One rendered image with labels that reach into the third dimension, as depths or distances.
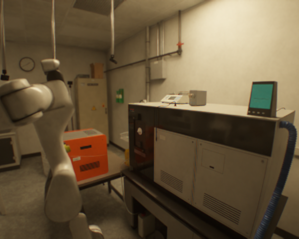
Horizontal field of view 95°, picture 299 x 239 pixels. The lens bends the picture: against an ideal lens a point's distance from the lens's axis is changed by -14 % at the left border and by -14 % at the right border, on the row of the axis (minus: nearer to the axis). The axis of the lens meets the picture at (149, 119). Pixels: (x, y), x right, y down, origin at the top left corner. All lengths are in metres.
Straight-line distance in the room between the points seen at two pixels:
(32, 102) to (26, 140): 4.21
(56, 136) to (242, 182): 0.87
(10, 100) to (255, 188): 0.97
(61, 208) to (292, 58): 2.08
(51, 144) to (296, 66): 1.99
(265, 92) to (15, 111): 0.92
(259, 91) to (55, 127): 0.90
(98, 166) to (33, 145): 3.18
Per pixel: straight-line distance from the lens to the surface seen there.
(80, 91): 4.29
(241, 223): 1.04
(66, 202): 0.76
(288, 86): 1.93
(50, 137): 0.69
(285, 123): 0.84
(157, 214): 1.42
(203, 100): 1.35
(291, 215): 2.27
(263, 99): 0.85
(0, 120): 0.47
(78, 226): 0.91
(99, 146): 1.64
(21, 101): 0.47
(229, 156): 0.89
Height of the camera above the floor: 1.54
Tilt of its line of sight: 9 degrees down
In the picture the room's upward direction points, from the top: straight up
